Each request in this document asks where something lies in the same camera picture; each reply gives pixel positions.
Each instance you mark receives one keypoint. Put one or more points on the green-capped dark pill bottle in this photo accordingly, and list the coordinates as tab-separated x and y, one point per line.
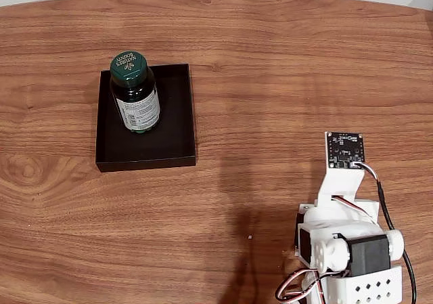
137	104

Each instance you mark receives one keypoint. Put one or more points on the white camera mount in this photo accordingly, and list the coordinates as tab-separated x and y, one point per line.
341	185

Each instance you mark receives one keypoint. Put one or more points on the shallow black cardboard box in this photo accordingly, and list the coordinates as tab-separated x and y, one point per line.
176	131

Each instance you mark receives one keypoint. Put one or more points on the black camera circuit board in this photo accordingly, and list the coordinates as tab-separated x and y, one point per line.
345	150

